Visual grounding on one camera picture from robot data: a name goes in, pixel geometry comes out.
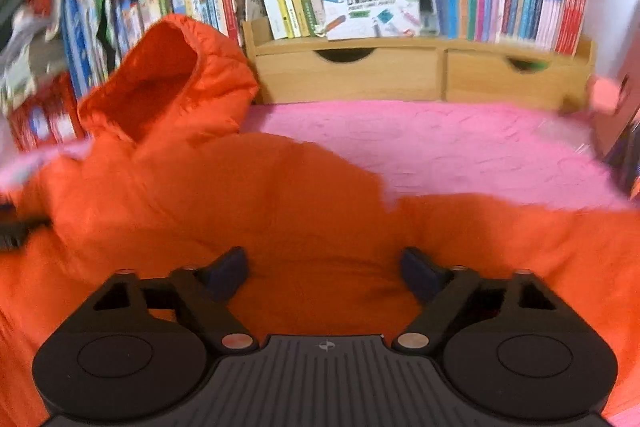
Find pink toy house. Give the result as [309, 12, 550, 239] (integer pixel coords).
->
[584, 56, 640, 200]

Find orange puffer jacket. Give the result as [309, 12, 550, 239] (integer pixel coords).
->
[1, 15, 639, 426]

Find stack of papers and magazines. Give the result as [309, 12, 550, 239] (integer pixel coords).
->
[1, 0, 67, 117]

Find wooden drawer organizer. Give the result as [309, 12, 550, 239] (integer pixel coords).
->
[243, 18, 596, 112]

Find red plastic crate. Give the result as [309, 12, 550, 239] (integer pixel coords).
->
[8, 72, 86, 153]

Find pink patterned blanket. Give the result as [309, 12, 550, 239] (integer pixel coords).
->
[0, 100, 640, 427]

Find white pencil pattern box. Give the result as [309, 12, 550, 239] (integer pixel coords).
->
[322, 0, 421, 41]

